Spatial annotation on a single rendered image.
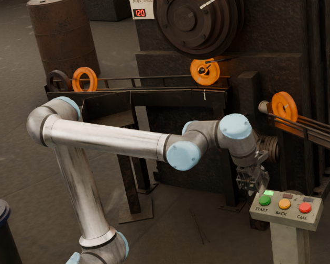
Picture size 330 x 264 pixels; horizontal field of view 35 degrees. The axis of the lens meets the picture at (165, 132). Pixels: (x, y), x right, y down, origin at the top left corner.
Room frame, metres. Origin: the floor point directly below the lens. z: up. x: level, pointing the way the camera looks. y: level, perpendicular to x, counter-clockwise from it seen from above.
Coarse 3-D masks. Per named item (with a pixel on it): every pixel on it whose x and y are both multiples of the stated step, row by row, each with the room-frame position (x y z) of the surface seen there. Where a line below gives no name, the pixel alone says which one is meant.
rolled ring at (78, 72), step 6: (78, 72) 3.11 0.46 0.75; (84, 72) 3.08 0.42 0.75; (90, 72) 3.05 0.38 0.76; (72, 78) 3.13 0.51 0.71; (78, 78) 3.12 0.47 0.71; (90, 78) 3.04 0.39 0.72; (96, 78) 3.04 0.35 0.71; (72, 84) 3.11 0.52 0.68; (78, 84) 3.11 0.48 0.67; (90, 84) 3.02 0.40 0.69; (96, 84) 3.02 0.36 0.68; (78, 90) 3.07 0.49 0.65; (90, 90) 3.01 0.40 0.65
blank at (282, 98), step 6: (276, 96) 2.14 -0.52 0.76; (282, 96) 2.09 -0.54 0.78; (288, 96) 2.08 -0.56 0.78; (276, 102) 2.14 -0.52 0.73; (282, 102) 2.10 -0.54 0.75; (288, 102) 2.06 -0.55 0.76; (294, 102) 2.06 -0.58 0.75; (276, 108) 2.15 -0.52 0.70; (282, 108) 2.15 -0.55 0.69; (288, 108) 2.06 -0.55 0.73; (294, 108) 2.05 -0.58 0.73; (276, 114) 2.15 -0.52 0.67; (282, 114) 2.13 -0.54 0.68; (288, 114) 2.06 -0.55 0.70; (294, 114) 2.04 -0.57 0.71; (282, 120) 2.11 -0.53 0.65; (294, 120) 2.05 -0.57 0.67
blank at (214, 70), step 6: (198, 60) 2.53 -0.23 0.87; (204, 60) 2.51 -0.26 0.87; (210, 60) 2.49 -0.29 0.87; (192, 66) 2.55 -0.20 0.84; (198, 66) 2.54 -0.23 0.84; (216, 66) 2.49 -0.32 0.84; (192, 72) 2.56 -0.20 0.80; (198, 72) 2.54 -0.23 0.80; (210, 72) 2.50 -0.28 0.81; (216, 72) 2.48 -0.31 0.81; (198, 78) 2.54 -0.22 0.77; (204, 78) 2.52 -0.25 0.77; (210, 78) 2.50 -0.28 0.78; (216, 78) 2.48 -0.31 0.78; (204, 84) 2.52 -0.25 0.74; (210, 84) 2.50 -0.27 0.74
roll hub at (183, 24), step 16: (176, 0) 2.47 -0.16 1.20; (192, 0) 2.42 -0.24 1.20; (208, 0) 2.40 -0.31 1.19; (160, 16) 2.52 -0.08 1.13; (176, 16) 2.46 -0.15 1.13; (192, 16) 2.40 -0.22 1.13; (208, 16) 2.36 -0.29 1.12; (176, 32) 2.49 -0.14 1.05; (192, 32) 2.43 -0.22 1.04; (208, 32) 2.37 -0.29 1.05
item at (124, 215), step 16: (96, 96) 2.70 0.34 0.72; (112, 96) 2.69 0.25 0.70; (128, 96) 2.69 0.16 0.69; (96, 112) 2.70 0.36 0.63; (112, 112) 2.69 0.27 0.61; (128, 112) 2.66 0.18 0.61; (128, 160) 2.56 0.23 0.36; (128, 176) 2.56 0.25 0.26; (128, 192) 2.56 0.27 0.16; (128, 208) 2.63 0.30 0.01; (144, 208) 2.60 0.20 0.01
